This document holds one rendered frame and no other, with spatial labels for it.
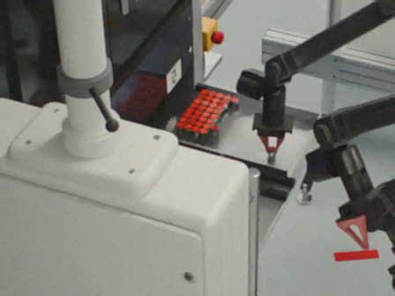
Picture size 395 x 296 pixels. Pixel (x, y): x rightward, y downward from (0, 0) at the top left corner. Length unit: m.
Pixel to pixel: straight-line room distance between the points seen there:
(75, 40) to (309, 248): 2.31
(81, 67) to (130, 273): 0.38
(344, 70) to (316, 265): 0.70
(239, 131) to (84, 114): 1.24
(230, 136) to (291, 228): 1.06
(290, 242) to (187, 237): 2.16
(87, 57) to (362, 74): 2.25
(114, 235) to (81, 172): 0.12
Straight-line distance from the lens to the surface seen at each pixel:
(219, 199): 1.71
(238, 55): 4.74
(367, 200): 2.13
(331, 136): 2.15
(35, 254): 1.91
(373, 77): 3.81
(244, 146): 2.85
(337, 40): 2.55
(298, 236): 3.86
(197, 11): 2.94
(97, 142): 1.73
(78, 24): 1.61
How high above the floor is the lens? 2.71
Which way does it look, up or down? 41 degrees down
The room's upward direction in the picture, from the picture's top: 1 degrees clockwise
